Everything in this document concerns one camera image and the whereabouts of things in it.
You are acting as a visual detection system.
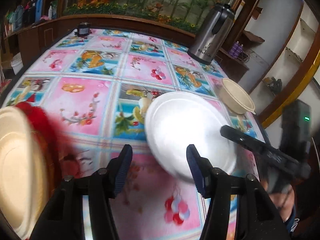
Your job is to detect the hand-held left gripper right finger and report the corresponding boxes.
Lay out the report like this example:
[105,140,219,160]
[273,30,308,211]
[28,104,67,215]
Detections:
[186,144,292,240]

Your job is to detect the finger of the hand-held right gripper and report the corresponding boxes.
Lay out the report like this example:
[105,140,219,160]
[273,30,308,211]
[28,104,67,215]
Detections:
[221,124,268,156]

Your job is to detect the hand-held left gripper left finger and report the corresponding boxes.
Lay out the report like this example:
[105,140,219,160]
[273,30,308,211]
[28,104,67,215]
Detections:
[30,144,133,240]

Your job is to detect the small cream plastic bowl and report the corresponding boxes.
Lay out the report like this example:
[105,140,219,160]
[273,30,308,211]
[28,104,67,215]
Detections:
[219,77,257,115]

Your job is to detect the large red scalloped plate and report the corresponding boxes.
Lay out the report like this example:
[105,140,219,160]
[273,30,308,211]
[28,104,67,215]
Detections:
[15,101,83,193]

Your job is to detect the large cream plastic bowl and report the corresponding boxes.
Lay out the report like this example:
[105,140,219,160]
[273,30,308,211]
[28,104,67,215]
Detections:
[0,106,50,239]

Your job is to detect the person's right forearm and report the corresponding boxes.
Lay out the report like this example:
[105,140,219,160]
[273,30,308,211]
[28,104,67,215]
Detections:
[282,205,305,233]

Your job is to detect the person's right hand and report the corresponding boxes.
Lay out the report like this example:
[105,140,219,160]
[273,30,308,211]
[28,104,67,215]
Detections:
[269,191,296,219]

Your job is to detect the yellow and black tools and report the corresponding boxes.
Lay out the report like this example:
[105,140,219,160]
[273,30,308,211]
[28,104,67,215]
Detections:
[264,77,283,92]

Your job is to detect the printed fruit tablecloth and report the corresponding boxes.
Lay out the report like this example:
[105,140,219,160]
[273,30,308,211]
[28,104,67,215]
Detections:
[0,27,269,240]

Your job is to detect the stainless steel thermos jug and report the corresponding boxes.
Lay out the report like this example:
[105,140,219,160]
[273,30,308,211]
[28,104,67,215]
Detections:
[187,3,236,65]

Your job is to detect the small black device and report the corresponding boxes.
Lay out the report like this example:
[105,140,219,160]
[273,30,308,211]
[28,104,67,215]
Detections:
[74,22,91,37]

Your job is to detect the white plastic bucket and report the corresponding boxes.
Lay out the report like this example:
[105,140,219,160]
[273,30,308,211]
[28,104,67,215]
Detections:
[10,54,23,75]

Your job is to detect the black flask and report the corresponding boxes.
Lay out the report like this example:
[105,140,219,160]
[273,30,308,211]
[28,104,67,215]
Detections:
[25,1,37,25]

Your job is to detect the blue bottle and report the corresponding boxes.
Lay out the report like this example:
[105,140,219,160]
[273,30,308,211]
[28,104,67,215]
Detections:
[35,0,44,22]

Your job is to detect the blue plastic jug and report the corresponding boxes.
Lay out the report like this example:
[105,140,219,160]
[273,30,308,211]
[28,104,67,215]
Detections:
[14,5,25,30]

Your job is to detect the wire basket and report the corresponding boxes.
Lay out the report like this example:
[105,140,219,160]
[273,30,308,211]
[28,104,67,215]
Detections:
[239,51,253,63]

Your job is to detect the floral glass wall panel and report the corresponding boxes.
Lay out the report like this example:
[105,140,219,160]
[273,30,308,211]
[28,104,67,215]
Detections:
[62,0,240,34]

